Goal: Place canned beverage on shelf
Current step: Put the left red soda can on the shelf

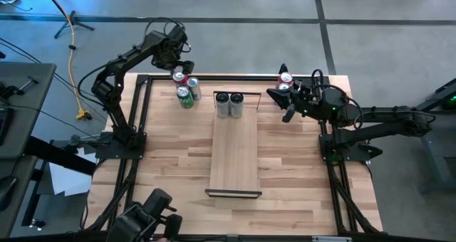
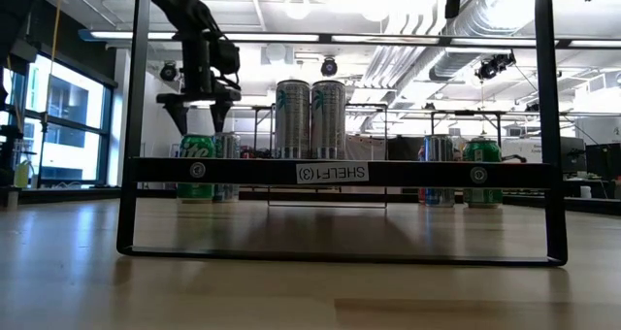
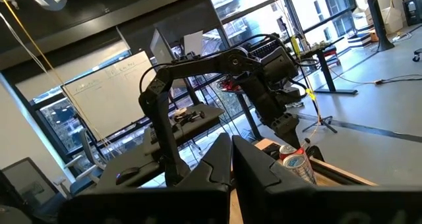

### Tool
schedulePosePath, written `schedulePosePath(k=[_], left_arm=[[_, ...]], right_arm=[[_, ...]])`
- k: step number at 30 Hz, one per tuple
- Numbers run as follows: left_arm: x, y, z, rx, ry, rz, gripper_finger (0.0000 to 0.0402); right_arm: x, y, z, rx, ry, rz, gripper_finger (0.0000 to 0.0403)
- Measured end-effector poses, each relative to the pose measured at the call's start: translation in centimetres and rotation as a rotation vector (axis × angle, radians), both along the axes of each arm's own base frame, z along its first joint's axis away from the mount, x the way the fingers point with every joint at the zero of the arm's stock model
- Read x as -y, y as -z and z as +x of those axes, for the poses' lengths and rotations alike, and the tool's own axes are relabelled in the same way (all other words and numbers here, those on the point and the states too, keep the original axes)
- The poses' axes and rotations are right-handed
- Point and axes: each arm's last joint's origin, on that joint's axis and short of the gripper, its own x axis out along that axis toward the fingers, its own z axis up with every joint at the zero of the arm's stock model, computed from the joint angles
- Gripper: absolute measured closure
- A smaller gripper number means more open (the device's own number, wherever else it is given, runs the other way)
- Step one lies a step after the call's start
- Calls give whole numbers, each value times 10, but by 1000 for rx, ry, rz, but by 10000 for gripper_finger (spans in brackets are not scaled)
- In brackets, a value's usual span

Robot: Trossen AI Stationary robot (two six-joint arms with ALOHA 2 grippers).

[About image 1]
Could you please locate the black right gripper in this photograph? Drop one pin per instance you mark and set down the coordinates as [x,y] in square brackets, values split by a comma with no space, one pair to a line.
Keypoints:
[306,101]

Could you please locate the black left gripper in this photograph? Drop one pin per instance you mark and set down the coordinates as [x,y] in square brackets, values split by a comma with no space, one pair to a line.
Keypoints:
[171,50]

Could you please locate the red Fanta can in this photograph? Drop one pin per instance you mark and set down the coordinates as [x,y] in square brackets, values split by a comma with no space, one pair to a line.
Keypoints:
[286,78]
[179,80]

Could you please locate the silver can black lid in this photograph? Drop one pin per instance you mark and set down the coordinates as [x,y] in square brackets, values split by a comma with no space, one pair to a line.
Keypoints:
[222,105]
[236,105]

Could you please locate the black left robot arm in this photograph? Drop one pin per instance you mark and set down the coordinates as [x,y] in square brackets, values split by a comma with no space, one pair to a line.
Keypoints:
[121,60]

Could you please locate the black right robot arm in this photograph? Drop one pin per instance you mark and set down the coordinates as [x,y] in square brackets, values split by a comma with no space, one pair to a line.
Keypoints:
[392,117]

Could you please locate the green Sprite can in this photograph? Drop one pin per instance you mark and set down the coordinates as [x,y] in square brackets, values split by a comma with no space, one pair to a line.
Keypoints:
[185,97]

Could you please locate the black tripod stand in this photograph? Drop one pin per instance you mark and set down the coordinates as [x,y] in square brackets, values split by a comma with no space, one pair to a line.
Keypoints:
[71,23]

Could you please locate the workbench with grey legs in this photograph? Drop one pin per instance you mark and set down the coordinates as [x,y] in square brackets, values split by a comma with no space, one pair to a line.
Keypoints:
[427,146]

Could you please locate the black bulky device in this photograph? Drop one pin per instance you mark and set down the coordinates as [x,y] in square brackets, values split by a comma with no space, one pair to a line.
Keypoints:
[142,217]

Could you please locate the dark grey desk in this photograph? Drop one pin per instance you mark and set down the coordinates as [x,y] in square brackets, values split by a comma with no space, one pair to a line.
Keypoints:
[25,110]

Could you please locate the black clamp tool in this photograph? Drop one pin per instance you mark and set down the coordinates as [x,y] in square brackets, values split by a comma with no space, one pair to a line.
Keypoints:
[19,87]

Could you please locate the black box green light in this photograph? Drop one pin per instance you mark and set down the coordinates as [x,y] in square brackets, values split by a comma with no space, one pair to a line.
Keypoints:
[451,100]

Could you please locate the black computer mouse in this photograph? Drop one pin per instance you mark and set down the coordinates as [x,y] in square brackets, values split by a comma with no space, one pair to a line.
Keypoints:
[6,192]

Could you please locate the wooden shelf black metal frame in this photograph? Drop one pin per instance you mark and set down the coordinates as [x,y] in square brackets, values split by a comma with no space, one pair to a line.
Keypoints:
[233,156]

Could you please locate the silver metal bracket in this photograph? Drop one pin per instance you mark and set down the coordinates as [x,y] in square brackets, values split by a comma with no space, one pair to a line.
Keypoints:
[331,239]

